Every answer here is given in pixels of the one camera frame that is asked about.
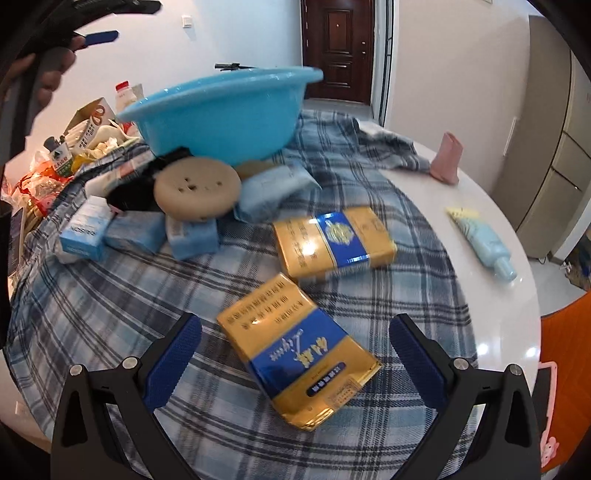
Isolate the beige round sponge disc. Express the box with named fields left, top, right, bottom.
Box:
left=153, top=160, right=242, bottom=223

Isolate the grey cabinet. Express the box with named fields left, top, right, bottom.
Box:
left=492, top=14, right=591, bottom=259

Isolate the large light blue tissue pack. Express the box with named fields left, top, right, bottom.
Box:
left=233, top=165, right=323, bottom=223

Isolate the gold and blue carton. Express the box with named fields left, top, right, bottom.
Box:
left=216, top=272, right=383, bottom=432
left=271, top=207, right=398, bottom=280

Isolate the blue plastic basin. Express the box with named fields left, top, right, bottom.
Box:
left=115, top=66, right=324, bottom=166

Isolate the white and blue box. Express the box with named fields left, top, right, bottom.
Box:
left=59, top=195, right=116, bottom=263

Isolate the pile of snack packets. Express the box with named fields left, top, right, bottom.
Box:
left=9, top=122, right=139, bottom=217

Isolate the person's left hand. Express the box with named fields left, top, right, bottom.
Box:
left=10, top=35, right=88, bottom=116

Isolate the pink cartoon item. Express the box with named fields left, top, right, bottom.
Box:
left=538, top=360, right=561, bottom=472

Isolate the cardboard box with red print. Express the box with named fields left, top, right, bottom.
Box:
left=65, top=97, right=118, bottom=139

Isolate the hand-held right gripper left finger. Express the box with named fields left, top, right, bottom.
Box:
left=50, top=312, right=204, bottom=480

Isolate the blue plaid blanket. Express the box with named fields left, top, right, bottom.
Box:
left=4, top=108, right=478, bottom=480

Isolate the small light blue tissue pack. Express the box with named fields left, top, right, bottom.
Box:
left=166, top=215, right=220, bottom=261
left=102, top=211, right=167, bottom=254

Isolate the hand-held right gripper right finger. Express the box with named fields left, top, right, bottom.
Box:
left=389, top=313, right=542, bottom=480

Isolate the light blue tube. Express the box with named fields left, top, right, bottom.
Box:
left=446, top=207, right=518, bottom=282

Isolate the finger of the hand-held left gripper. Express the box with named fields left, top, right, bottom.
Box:
left=74, top=30, right=120, bottom=48
left=69, top=0, right=162, bottom=19

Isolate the white bottle with red cap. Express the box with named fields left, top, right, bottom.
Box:
left=115, top=81, right=137, bottom=112

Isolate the orange cloth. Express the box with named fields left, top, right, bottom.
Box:
left=538, top=288, right=591, bottom=476

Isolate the dark brown door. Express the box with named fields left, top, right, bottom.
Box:
left=300, top=0, right=376, bottom=106

